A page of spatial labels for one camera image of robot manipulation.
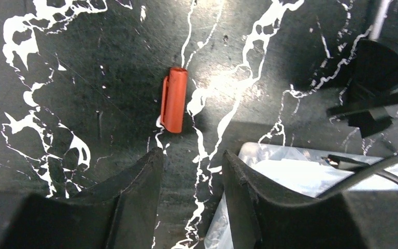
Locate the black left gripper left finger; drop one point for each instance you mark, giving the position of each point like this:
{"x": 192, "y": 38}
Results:
{"x": 119, "y": 212}

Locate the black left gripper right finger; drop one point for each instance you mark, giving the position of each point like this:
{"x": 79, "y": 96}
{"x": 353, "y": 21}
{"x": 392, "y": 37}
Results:
{"x": 264, "y": 214}

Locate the red marker cap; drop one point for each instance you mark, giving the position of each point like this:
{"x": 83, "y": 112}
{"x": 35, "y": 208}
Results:
{"x": 173, "y": 99}

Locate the clear plastic parts box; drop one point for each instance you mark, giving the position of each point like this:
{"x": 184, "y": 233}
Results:
{"x": 302, "y": 170}

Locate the whiteboard metal wire stand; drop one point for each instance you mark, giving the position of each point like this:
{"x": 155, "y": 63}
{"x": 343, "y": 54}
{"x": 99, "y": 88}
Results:
{"x": 380, "y": 10}

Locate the small white whiteboard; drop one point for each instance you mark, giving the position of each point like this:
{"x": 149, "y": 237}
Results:
{"x": 373, "y": 88}

